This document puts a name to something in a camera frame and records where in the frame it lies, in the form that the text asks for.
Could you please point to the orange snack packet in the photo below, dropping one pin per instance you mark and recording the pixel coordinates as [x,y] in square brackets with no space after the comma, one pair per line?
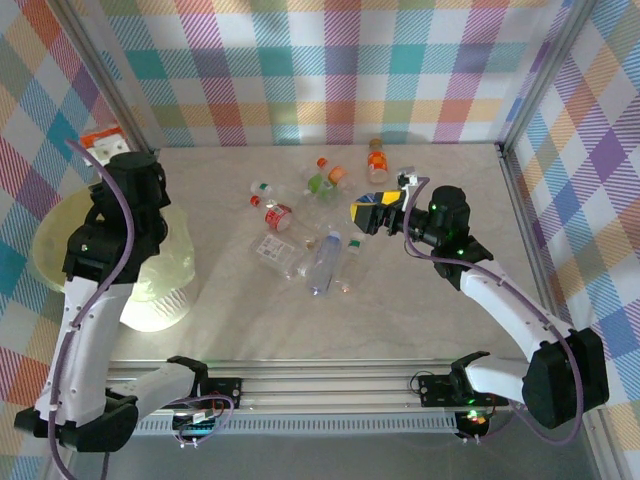
[97,136]

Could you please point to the white cap green band bottle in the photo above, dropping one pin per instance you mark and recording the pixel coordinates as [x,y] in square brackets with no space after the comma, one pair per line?
[261,188]
[354,250]

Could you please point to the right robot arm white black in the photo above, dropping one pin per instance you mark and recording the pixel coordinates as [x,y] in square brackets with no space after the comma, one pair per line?
[505,305]

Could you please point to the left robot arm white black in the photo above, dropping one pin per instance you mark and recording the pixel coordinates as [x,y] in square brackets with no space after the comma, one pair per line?
[85,340]

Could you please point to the pale yellow bin liner bag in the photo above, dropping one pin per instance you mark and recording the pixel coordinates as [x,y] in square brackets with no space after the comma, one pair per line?
[175,250]

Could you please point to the white ribbed bin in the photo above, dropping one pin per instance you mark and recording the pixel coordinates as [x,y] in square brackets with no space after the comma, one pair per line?
[160,315]

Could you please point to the clear crumpled plastic bottle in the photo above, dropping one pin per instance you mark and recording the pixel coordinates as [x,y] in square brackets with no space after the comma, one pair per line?
[340,202]

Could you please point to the small orange label bottle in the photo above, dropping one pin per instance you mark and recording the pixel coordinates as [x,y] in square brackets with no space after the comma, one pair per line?
[378,162]

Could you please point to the clear bottle orange cap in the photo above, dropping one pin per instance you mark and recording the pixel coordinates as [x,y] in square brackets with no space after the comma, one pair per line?
[338,173]

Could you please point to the green label plastic bottle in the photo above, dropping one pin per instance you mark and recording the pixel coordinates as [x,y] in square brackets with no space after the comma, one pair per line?
[315,183]

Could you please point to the clear bottle small red cap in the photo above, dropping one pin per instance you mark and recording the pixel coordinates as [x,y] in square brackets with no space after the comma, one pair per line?
[321,162]

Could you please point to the blue tinted clear bottle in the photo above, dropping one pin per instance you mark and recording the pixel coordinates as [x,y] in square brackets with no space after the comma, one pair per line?
[325,260]

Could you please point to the red cap red label bottle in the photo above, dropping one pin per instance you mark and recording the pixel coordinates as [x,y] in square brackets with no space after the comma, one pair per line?
[277,217]

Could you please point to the square clear bottle white label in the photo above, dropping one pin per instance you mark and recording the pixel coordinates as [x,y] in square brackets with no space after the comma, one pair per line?
[272,247]

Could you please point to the plaid patterned backdrop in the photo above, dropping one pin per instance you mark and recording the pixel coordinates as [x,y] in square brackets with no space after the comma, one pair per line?
[320,75]

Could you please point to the right controller board with light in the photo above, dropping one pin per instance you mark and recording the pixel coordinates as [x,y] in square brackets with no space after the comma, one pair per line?
[472,419]

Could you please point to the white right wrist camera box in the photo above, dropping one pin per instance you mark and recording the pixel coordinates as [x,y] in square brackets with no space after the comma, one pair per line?
[407,179]

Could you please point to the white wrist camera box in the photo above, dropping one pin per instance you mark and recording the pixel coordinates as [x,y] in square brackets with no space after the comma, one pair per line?
[407,179]
[110,150]

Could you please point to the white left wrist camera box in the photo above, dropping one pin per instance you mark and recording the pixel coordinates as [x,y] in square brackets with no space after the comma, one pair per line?
[110,150]

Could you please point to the right aluminium side rail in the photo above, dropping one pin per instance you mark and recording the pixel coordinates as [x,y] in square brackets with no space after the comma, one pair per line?
[530,235]

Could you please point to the left aluminium frame post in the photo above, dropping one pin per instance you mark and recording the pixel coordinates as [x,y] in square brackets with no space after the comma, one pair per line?
[111,75]

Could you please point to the aluminium frame post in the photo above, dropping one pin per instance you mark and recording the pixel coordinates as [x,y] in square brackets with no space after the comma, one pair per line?
[544,75]
[111,75]

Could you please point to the right aluminium frame post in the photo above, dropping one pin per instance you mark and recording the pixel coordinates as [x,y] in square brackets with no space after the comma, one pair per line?
[544,75]

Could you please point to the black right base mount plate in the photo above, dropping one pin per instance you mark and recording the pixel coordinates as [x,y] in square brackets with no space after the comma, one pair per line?
[435,392]

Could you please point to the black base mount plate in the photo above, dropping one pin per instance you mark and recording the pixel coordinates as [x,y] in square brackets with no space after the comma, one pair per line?
[435,392]
[225,390]

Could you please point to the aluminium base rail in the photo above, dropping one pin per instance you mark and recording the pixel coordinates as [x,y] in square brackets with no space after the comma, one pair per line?
[325,390]

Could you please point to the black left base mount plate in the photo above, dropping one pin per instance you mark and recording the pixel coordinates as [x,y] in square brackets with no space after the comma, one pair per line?
[225,390]

